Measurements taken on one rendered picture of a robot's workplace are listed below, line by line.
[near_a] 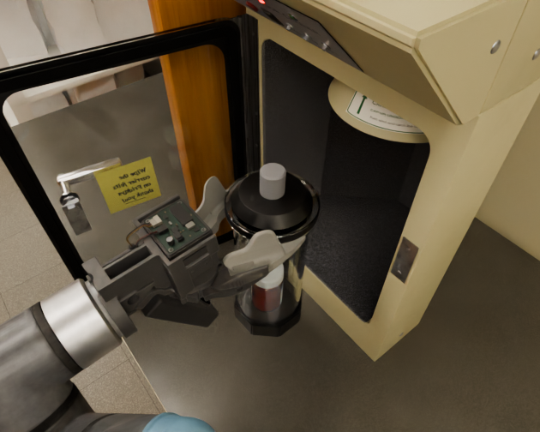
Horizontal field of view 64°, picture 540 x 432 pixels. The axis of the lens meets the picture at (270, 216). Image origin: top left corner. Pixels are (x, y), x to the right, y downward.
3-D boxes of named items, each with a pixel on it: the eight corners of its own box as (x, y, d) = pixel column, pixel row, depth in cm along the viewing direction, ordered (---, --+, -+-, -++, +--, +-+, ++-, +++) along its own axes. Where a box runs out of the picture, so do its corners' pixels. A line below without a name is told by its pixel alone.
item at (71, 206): (93, 231, 60) (80, 203, 56) (76, 237, 59) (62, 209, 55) (89, 222, 61) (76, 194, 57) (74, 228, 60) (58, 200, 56)
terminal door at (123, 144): (250, 231, 81) (239, 15, 52) (86, 300, 71) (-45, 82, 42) (249, 229, 82) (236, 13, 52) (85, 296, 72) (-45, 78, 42)
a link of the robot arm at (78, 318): (94, 380, 41) (63, 319, 45) (138, 350, 43) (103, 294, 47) (61, 348, 35) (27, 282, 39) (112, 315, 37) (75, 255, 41)
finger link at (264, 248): (314, 230, 42) (220, 252, 41) (312, 264, 47) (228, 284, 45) (304, 207, 44) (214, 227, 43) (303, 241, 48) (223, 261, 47)
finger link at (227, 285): (271, 278, 44) (185, 298, 43) (272, 285, 45) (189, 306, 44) (261, 242, 47) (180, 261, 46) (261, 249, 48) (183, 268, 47)
